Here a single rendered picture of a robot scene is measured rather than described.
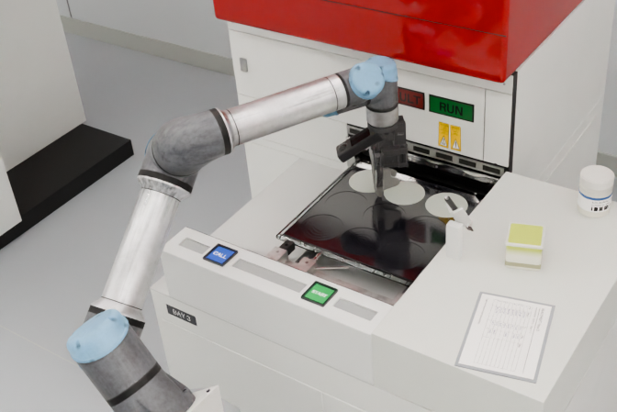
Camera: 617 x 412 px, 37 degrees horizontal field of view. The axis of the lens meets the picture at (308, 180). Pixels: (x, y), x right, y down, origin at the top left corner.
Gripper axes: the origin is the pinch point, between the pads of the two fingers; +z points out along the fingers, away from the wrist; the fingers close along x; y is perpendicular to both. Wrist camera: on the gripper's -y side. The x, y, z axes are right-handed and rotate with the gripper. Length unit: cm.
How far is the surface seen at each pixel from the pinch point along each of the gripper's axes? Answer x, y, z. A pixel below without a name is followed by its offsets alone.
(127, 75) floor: 261, -89, 91
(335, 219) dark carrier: -7.0, -11.3, 1.4
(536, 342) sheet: -62, 19, -6
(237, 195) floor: 138, -38, 91
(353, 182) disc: 7.4, -4.5, 1.3
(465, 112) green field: 0.9, 22.1, -18.7
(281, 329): -38.2, -27.7, 4.5
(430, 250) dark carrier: -23.0, 7.8, 1.3
